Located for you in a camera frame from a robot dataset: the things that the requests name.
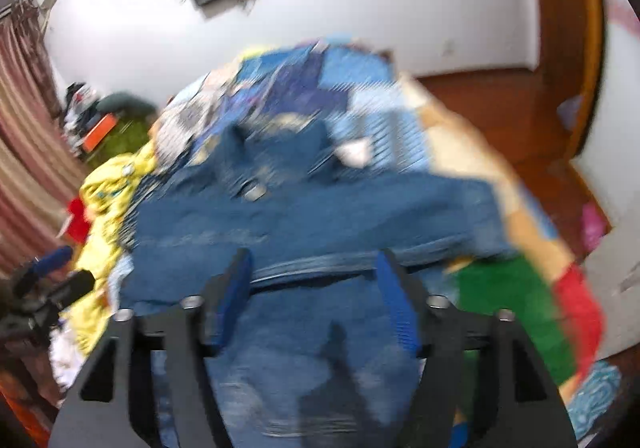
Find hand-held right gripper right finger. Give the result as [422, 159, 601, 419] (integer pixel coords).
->
[375, 248, 578, 448]

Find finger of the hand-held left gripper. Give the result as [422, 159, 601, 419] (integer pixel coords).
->
[12, 245, 76, 299]
[30, 271, 97, 316]

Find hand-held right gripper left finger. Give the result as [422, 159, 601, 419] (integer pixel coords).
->
[47, 248, 253, 448]

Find blue denim jeans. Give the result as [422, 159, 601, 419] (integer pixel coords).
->
[120, 121, 506, 448]

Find pile of mixed clothes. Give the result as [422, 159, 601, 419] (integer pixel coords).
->
[60, 82, 101, 149]

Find red cloth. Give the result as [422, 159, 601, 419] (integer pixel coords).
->
[65, 198, 94, 245]

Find white printed papers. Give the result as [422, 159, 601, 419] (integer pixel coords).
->
[47, 323, 89, 390]

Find yellow printed garment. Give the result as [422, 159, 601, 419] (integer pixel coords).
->
[60, 143, 161, 359]

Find reddish wooden furniture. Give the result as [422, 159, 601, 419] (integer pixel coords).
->
[0, 328, 66, 448]

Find striped curtain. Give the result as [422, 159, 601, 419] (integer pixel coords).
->
[0, 0, 91, 279]

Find orange box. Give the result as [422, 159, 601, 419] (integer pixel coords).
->
[80, 113, 121, 152]

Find dark green bundle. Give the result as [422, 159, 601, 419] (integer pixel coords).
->
[97, 93, 157, 120]

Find pink item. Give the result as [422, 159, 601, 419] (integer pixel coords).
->
[580, 203, 609, 254]

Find colourful patchwork blanket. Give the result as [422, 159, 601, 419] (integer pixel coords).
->
[107, 36, 623, 448]

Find pale bag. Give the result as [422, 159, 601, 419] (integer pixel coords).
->
[556, 96, 584, 131]

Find white wardrobe door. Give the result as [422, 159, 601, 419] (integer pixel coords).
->
[570, 0, 640, 229]

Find wooden wardrobe frame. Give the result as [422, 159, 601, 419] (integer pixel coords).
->
[525, 0, 606, 164]

